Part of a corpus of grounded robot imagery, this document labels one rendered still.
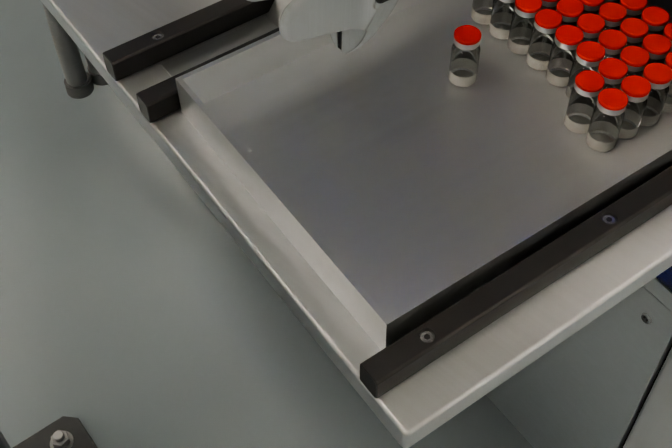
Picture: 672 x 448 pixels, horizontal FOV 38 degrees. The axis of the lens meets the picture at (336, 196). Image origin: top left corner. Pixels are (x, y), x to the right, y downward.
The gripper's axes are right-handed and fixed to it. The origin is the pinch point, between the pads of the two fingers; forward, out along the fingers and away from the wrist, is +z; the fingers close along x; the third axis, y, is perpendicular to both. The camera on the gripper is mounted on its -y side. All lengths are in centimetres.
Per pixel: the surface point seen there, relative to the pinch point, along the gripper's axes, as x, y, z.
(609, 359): 1, -36, 67
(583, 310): 10.7, -10.3, 21.7
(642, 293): 1, -36, 53
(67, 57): -100, -11, 81
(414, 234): -0.4, -5.2, 21.4
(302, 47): -19.6, -9.1, 20.4
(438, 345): 8.0, -0.3, 19.8
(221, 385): -45, -6, 110
